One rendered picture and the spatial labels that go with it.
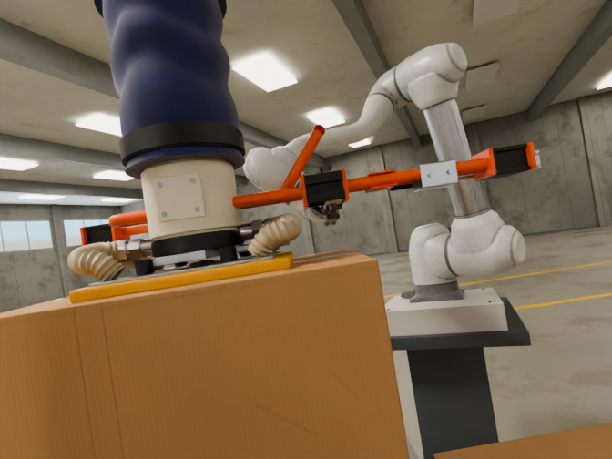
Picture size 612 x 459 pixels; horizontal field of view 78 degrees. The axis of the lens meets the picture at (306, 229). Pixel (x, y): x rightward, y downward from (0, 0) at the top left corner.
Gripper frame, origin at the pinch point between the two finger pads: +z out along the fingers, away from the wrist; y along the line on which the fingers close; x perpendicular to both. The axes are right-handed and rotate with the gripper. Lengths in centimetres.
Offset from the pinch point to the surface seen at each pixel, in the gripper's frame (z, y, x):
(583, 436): -17, 66, -52
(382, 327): 21.1, 22.1, -1.5
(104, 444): 19, 32, 39
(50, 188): -1109, -256, 728
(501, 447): -18, 66, -33
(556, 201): -1092, 25, -818
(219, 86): 4.8, -20.9, 17.8
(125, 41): 9.4, -28.8, 31.4
